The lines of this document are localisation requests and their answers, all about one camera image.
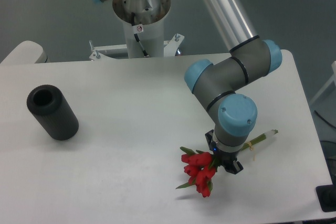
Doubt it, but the red tulip bouquet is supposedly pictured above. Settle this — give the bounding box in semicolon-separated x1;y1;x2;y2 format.
177;129;278;198

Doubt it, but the black ribbed cylindrical vase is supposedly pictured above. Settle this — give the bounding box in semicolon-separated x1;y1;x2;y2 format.
26;84;79;141

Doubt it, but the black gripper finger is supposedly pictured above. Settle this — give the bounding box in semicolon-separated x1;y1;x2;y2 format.
205;130;214;147
223;161;243;174

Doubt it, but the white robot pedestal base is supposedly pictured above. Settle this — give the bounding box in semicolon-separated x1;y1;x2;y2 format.
89;0;185;61

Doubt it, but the black cable on floor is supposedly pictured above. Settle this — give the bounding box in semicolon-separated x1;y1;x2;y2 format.
314;110;336;128

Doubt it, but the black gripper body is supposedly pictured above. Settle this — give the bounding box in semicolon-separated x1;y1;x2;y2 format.
209;141;241;166

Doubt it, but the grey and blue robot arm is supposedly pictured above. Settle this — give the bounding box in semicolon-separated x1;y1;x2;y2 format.
93;0;282;174

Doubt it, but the white furniture frame at right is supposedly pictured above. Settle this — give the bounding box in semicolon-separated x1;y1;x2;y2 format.
309;61;336;107

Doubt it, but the white chair at left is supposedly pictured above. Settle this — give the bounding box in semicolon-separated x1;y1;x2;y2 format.
1;40;49;66

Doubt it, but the black box at table corner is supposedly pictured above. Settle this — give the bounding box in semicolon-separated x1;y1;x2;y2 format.
316;185;335;212

